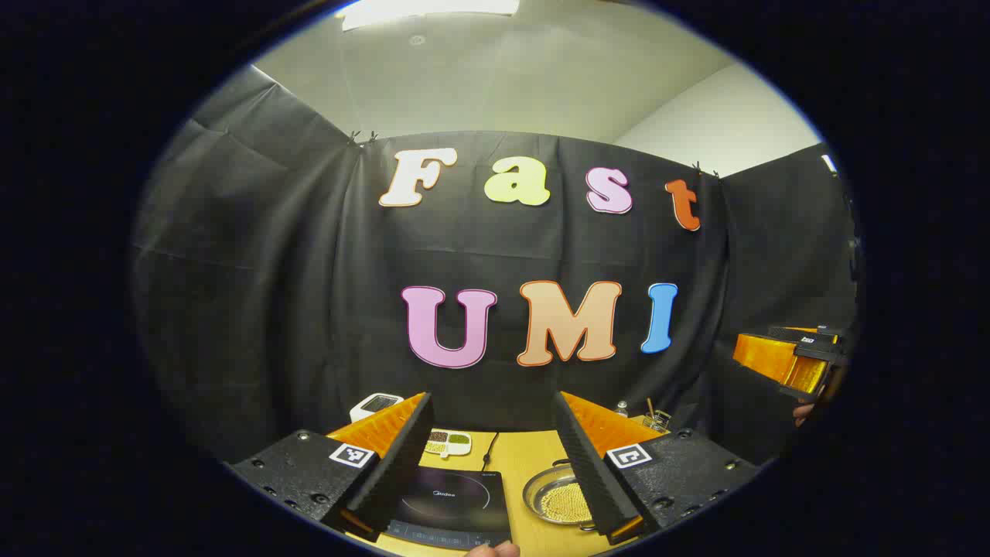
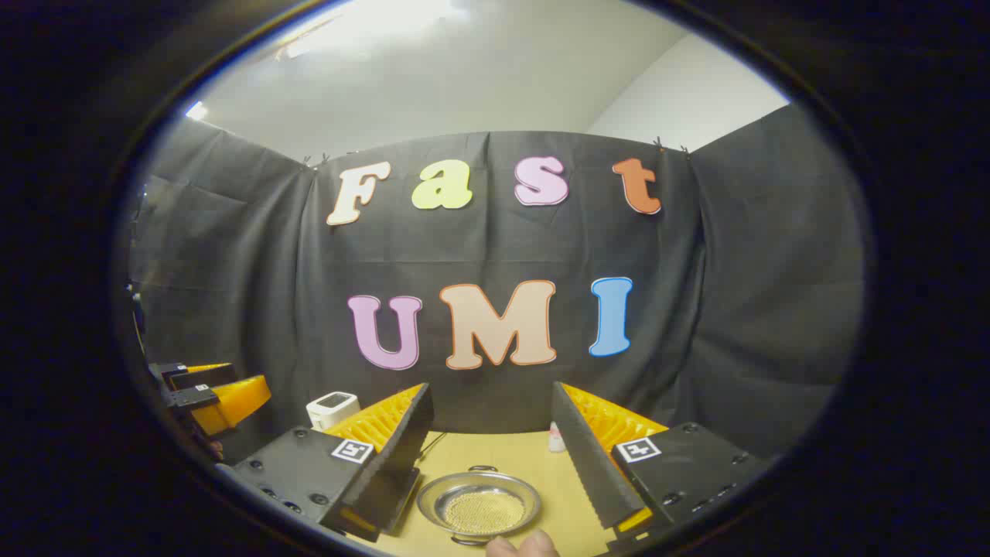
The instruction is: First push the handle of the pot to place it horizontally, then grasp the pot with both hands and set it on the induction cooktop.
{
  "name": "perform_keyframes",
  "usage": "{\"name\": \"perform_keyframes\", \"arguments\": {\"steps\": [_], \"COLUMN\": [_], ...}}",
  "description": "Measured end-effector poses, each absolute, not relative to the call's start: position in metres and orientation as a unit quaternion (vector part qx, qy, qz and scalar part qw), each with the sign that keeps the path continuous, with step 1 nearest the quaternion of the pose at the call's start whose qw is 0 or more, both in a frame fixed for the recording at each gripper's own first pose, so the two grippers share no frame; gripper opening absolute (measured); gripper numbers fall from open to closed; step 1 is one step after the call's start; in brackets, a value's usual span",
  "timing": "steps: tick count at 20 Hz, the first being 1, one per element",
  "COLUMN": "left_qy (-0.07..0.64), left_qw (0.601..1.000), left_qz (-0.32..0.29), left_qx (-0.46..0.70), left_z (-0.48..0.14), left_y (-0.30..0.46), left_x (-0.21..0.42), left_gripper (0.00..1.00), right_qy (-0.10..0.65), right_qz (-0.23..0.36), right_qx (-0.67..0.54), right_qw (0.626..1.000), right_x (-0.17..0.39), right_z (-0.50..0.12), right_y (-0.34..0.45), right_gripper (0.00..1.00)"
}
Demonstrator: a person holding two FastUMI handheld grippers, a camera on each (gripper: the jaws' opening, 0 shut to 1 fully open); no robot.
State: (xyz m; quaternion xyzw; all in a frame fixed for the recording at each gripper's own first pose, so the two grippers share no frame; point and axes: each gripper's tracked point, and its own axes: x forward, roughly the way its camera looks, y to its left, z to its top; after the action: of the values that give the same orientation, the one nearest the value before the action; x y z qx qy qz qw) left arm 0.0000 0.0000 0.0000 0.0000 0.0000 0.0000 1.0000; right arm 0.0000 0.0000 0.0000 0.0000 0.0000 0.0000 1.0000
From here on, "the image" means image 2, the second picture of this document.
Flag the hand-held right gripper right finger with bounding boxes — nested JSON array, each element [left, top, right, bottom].
[[551, 381, 776, 555]]

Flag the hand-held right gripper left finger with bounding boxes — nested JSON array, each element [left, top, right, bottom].
[[230, 382, 434, 542]]

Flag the stainless steel pot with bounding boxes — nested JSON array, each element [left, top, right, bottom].
[[416, 465, 543, 547]]

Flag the white toaster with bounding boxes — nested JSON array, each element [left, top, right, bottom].
[[306, 391, 361, 432]]

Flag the heap of yellow soybeans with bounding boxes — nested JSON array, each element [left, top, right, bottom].
[[435, 489, 528, 536]]

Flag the black backdrop cloth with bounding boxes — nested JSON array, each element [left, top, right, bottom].
[[128, 103, 867, 465]]

